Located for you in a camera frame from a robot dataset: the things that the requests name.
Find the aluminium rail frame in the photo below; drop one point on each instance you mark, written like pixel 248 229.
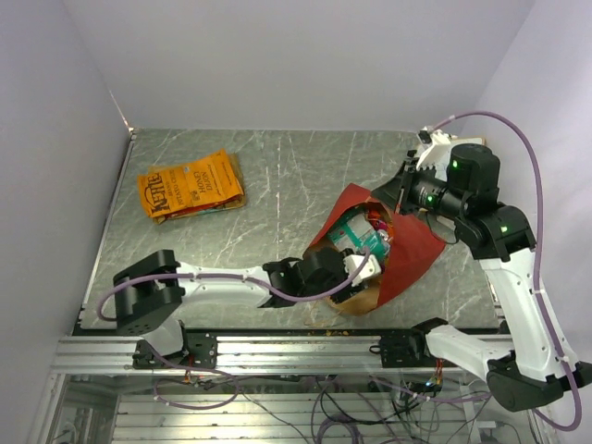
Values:
pixel 299 386

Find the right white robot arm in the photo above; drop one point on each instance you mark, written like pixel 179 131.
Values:
pixel 527 374

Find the red brown paper bag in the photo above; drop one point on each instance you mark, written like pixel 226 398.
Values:
pixel 413 248

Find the white notepad board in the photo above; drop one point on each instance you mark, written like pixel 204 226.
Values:
pixel 469 141

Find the orange Kettle chip bag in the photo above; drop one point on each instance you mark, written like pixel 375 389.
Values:
pixel 165 190

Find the orange snack packet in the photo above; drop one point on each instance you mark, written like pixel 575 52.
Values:
pixel 379 223

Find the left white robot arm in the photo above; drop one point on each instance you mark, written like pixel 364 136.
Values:
pixel 126 295

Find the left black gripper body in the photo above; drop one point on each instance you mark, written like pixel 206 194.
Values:
pixel 348 291

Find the teal snack packet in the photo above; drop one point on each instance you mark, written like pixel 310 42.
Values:
pixel 351 230

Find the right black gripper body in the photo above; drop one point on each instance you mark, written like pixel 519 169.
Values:
pixel 413 179

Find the Doritos chip bag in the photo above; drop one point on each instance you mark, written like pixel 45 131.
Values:
pixel 231 204

